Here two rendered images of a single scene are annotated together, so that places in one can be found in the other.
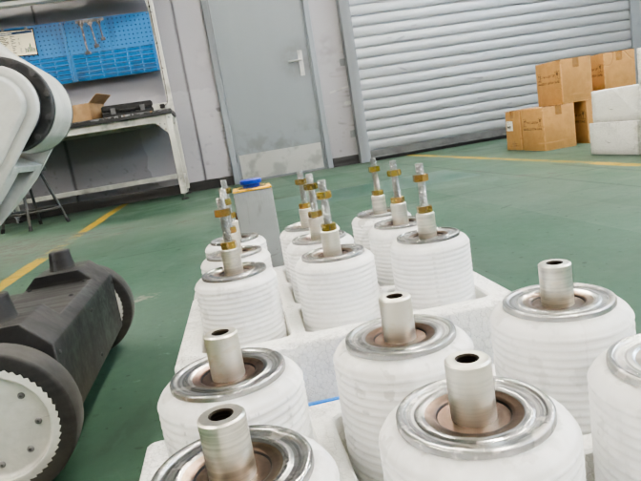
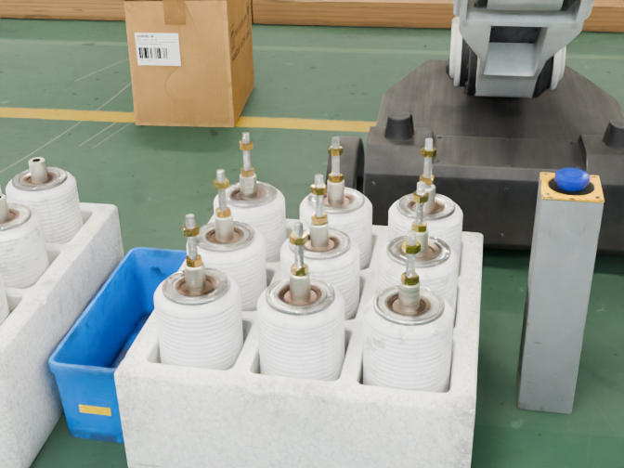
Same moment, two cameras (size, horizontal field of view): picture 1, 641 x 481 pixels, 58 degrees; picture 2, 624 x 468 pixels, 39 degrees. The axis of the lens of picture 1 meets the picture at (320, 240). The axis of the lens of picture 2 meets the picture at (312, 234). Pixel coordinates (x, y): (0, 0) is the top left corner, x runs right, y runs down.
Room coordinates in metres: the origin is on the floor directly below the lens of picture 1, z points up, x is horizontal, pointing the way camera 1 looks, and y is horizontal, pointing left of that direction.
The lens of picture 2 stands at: (1.07, -0.89, 0.77)
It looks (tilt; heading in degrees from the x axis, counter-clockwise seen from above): 28 degrees down; 108
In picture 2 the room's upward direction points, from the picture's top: 1 degrees counter-clockwise
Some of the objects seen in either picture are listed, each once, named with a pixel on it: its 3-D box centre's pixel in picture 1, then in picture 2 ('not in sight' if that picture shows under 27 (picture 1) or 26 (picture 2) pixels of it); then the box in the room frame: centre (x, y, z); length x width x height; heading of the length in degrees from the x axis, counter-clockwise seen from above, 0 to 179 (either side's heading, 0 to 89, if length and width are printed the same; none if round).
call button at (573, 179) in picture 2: (251, 184); (571, 181); (1.07, 0.11, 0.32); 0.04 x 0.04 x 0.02
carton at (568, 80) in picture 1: (563, 81); not in sight; (4.24, -1.90, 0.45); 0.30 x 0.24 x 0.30; 11
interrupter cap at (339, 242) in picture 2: (319, 238); (319, 243); (0.79, 0.00, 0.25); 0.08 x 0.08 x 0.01
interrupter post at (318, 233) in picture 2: (317, 229); (319, 234); (0.79, 0.00, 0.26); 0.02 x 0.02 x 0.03
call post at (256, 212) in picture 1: (266, 270); (555, 298); (1.07, 0.11, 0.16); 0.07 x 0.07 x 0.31; 7
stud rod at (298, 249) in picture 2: (396, 187); (299, 254); (0.81, -0.12, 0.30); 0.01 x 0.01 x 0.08
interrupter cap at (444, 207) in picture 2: (234, 240); (425, 206); (0.90, 0.13, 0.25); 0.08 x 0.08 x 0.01
